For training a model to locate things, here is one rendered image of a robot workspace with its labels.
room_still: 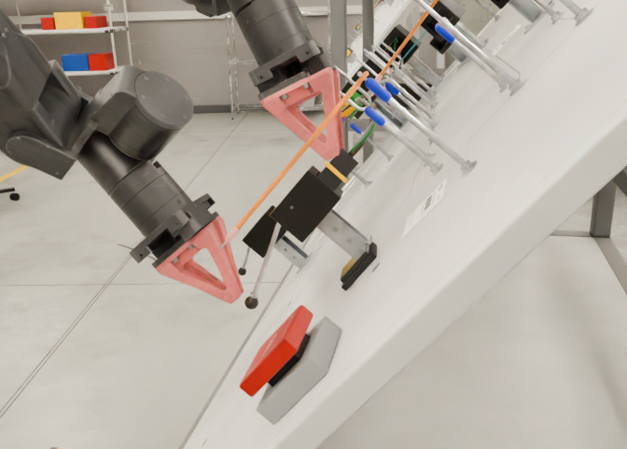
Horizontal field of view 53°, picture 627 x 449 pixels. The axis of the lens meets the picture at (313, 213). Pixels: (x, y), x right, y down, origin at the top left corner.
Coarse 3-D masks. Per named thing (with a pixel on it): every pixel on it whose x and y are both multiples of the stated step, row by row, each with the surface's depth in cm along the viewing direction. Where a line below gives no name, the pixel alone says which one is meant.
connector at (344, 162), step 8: (344, 152) 58; (336, 160) 58; (344, 160) 58; (352, 160) 58; (336, 168) 58; (344, 168) 58; (352, 168) 58; (320, 176) 58; (328, 176) 58; (336, 176) 58; (344, 176) 58; (328, 184) 58; (336, 184) 58
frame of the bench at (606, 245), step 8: (552, 232) 146; (560, 232) 146; (568, 232) 145; (576, 232) 145; (584, 232) 145; (600, 240) 140; (608, 240) 140; (600, 248) 136; (608, 248) 136; (616, 248) 136; (608, 256) 132; (616, 256) 132; (616, 264) 128; (624, 264) 128; (616, 272) 124; (624, 272) 124; (624, 280) 120; (624, 288) 117
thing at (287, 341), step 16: (288, 320) 42; (304, 320) 42; (272, 336) 43; (288, 336) 39; (304, 336) 42; (272, 352) 39; (288, 352) 39; (256, 368) 40; (272, 368) 40; (288, 368) 41; (240, 384) 41; (256, 384) 40; (272, 384) 41
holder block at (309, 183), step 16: (304, 176) 57; (288, 192) 58; (304, 192) 58; (320, 192) 58; (336, 192) 58; (288, 208) 58; (304, 208) 58; (320, 208) 58; (288, 224) 58; (304, 224) 58; (304, 240) 59
